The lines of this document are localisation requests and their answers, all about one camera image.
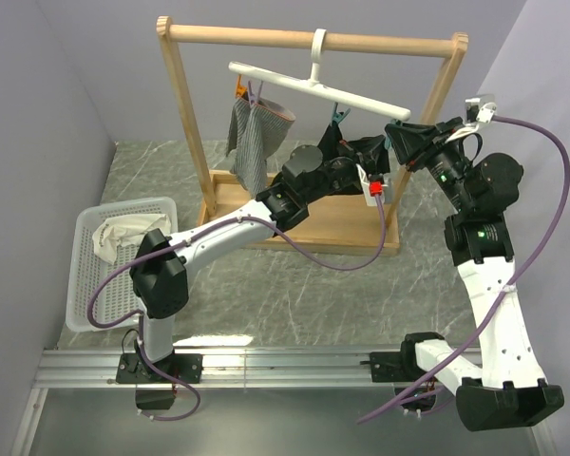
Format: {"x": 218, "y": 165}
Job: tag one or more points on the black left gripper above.
{"x": 354, "y": 158}

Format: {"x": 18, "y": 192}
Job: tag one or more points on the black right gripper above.
{"x": 413, "y": 142}

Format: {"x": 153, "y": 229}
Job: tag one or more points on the black underwear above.
{"x": 356, "y": 152}

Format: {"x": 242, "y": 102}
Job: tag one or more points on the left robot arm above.
{"x": 166, "y": 265}

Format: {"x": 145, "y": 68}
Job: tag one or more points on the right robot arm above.
{"x": 509, "y": 389}

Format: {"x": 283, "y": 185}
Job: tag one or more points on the white plastic hanger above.
{"x": 312, "y": 86}

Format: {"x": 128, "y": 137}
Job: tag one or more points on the grey striped underwear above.
{"x": 256, "y": 131}

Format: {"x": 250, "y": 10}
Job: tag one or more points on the wooden clothes rack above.
{"x": 339, "y": 202}

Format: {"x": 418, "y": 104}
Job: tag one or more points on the purple clothes peg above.
{"x": 254, "y": 93}

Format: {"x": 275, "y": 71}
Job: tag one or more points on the orange clothes peg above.
{"x": 240, "y": 89}

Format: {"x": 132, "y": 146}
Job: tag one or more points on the white cloth in basket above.
{"x": 124, "y": 231}

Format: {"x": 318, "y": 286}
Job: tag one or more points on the white plastic basket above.
{"x": 87, "y": 270}

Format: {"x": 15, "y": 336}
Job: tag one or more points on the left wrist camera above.
{"x": 375, "y": 187}

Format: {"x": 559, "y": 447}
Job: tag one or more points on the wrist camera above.
{"x": 375, "y": 187}
{"x": 479, "y": 111}

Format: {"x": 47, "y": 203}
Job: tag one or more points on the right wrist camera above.
{"x": 479, "y": 111}

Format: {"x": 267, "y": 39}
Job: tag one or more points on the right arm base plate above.
{"x": 392, "y": 367}

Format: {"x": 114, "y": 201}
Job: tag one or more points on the aluminium rail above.
{"x": 228, "y": 368}

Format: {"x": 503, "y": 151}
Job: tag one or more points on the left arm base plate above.
{"x": 133, "y": 370}

